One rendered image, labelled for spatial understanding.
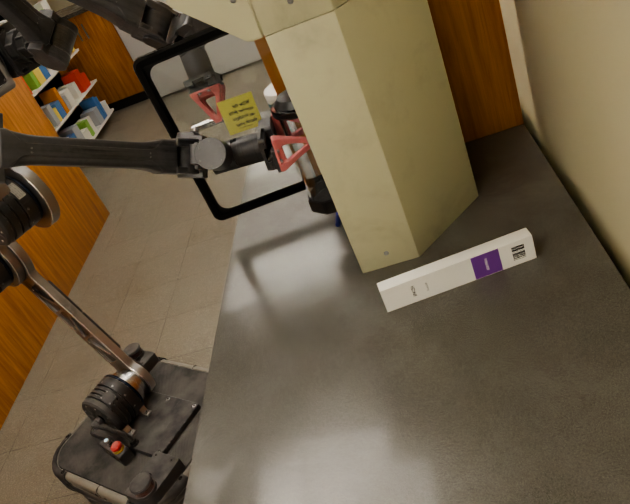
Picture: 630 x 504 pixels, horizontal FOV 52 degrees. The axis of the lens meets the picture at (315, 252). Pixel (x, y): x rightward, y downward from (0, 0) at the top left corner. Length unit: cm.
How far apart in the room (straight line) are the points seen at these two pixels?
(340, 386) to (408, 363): 11
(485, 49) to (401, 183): 43
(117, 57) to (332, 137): 557
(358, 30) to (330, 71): 7
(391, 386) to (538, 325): 24
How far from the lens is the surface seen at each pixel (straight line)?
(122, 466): 225
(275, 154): 118
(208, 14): 101
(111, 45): 654
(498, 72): 147
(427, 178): 118
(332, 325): 113
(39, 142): 114
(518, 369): 96
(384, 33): 107
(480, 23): 142
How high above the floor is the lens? 165
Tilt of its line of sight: 32 degrees down
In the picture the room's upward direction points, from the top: 25 degrees counter-clockwise
